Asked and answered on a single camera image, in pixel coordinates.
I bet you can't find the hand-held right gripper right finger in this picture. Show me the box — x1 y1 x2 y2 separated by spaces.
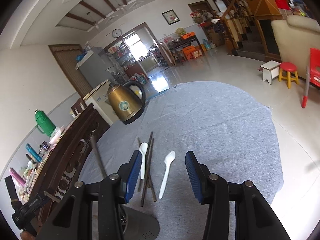
185 151 292 240

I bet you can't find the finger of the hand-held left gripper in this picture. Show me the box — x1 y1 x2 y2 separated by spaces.
4 176 20 208
22 191 60 212

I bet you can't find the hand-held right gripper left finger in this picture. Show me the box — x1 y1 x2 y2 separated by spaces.
36 151 142 240

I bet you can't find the dark wooden chopstick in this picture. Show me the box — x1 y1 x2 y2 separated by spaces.
137 137 157 202
90 135 108 178
137 138 155 192
140 131 154 207

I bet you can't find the white plastic spoon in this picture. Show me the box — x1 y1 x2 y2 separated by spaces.
158 151 176 199
139 142 149 180

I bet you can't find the dark grey utensil holder cup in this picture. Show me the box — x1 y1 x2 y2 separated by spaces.
119 204 160 240

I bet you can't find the pink bottle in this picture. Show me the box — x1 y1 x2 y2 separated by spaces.
9 168 26 186

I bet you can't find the blue bottle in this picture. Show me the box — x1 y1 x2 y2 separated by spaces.
25 144 43 163

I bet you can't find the grey tablecloth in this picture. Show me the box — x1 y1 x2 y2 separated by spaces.
80 81 284 240

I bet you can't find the carved wooden sideboard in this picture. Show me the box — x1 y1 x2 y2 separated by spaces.
21 104 110 230

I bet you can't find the golden electric kettle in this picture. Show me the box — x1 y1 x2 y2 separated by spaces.
107 80 147 125

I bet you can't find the green thermos flask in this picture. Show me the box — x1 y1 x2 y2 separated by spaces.
34 109 57 137

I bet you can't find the white chest freezer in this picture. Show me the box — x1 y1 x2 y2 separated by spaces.
83 79 118 127

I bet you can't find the dark wooden chair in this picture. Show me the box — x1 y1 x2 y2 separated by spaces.
71 97 87 117

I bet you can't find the grey refrigerator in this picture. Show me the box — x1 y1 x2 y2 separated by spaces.
76 47 118 98

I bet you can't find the large orange carton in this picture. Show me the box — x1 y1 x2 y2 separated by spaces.
182 45 198 60

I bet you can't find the brown wooden door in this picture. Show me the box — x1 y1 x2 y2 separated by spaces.
48 44 93 98

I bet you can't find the small white stool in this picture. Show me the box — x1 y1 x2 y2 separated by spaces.
260 60 282 84

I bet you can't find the dark wooden side table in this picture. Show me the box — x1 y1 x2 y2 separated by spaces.
167 36 200 67

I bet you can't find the red stool with yellow legs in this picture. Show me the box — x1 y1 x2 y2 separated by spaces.
278 62 300 89

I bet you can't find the wooden staircase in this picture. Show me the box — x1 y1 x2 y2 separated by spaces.
223 0 268 62

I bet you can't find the red plastic chair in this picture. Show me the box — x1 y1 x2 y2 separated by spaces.
306 48 320 88

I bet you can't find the beige armchair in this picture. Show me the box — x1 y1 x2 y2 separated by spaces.
271 14 320 80

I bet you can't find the toy sword with red handle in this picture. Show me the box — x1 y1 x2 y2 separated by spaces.
301 66 311 109

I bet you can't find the framed wall picture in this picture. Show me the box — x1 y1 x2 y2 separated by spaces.
162 9 180 25

